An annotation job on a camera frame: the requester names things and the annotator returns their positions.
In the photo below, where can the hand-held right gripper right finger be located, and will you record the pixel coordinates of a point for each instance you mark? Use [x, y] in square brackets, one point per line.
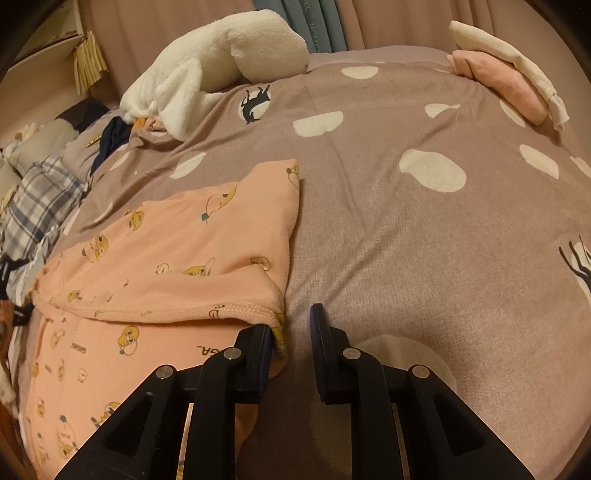
[317, 350]

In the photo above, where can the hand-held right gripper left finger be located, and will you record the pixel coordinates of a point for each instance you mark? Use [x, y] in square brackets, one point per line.
[264, 364]

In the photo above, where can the peach cartoon-print garment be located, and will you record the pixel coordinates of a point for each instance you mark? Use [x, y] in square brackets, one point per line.
[184, 240]

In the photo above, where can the mauve polka-dot blanket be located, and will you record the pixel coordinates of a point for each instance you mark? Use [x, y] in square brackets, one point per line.
[392, 230]

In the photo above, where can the grey garment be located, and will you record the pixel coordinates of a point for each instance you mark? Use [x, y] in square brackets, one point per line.
[32, 272]

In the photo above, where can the navy cloth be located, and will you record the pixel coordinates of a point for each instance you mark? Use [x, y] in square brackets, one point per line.
[113, 136]

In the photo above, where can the plaid pillow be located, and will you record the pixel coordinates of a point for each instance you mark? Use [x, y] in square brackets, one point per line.
[37, 203]

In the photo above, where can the grey pillow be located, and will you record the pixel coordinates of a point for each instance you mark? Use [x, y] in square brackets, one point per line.
[41, 143]

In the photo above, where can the teal curtain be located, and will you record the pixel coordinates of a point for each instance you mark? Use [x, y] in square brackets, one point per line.
[318, 23]

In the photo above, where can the folded pink cloth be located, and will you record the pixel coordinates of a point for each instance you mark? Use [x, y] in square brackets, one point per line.
[503, 78]

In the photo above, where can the yellow tassel bundle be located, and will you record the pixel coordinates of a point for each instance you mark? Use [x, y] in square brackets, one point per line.
[90, 64]

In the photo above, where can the pink curtain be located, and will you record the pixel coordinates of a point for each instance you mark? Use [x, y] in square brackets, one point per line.
[138, 37]

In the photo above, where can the folded cream cloth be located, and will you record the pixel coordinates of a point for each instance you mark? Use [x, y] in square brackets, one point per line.
[498, 46]

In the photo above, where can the cream shelf unit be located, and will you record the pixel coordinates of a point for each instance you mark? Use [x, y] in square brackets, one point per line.
[41, 60]

